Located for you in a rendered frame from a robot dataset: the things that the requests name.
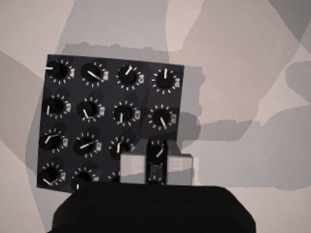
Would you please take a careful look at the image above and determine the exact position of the black square knob box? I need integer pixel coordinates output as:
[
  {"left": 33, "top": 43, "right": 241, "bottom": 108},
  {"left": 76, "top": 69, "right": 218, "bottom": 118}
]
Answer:
[{"left": 37, "top": 54, "right": 185, "bottom": 193}]

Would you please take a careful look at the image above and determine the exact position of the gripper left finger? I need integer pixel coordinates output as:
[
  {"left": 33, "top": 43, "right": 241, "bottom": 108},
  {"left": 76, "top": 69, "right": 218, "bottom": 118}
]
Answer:
[{"left": 121, "top": 139, "right": 152, "bottom": 183}]

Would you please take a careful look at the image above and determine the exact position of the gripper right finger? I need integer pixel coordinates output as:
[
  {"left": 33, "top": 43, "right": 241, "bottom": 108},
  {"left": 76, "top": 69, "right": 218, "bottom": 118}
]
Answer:
[{"left": 162, "top": 140, "right": 193, "bottom": 185}]

